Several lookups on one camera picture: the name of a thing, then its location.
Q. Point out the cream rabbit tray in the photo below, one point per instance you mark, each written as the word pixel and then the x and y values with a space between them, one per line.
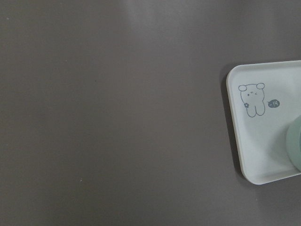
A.
pixel 264 100

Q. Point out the green bowl stack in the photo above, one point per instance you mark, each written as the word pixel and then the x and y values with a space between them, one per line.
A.
pixel 293 142

